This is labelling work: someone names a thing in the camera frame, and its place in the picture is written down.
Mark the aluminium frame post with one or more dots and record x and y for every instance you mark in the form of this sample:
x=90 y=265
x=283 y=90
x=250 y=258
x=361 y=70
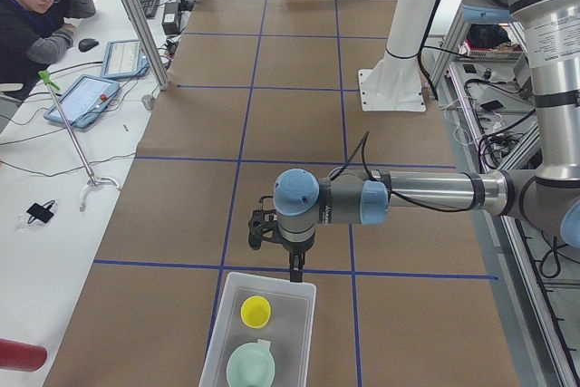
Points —
x=139 y=24

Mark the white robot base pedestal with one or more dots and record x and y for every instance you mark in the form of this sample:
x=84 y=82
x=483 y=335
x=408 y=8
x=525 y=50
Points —
x=394 y=83

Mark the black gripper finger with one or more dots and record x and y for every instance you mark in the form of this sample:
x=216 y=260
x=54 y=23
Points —
x=254 y=241
x=296 y=267

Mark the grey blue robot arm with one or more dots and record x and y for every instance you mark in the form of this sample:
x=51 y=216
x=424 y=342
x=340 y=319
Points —
x=546 y=198

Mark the far blue tablet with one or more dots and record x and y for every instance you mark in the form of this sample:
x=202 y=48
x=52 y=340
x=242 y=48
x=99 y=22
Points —
x=124 y=59

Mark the black computer mouse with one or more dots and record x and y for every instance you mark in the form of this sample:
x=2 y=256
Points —
x=86 y=44

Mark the blue tablet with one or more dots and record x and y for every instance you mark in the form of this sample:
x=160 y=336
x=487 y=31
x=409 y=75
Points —
x=124 y=59
x=86 y=99

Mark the translucent white storage box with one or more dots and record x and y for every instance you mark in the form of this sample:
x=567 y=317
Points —
x=289 y=329

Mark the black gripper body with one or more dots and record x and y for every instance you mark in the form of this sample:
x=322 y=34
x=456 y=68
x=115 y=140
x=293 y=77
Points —
x=296 y=248

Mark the black small device with strap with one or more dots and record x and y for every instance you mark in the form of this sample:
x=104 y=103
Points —
x=37 y=215

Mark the near blue tablet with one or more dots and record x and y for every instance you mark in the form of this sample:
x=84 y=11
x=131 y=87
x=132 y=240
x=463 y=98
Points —
x=86 y=99

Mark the black power adapter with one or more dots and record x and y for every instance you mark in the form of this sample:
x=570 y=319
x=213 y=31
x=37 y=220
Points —
x=171 y=18

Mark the red cylinder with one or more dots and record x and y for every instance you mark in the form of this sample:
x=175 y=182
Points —
x=23 y=357

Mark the seated man with glasses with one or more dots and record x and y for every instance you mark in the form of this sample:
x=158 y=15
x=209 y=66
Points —
x=34 y=36

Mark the yellow plastic cup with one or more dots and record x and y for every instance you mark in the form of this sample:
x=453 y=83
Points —
x=255 y=312

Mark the metal reacher grabber stick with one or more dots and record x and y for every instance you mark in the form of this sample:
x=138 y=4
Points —
x=94 y=182

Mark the mint green bowl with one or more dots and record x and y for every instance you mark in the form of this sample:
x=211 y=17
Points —
x=251 y=364

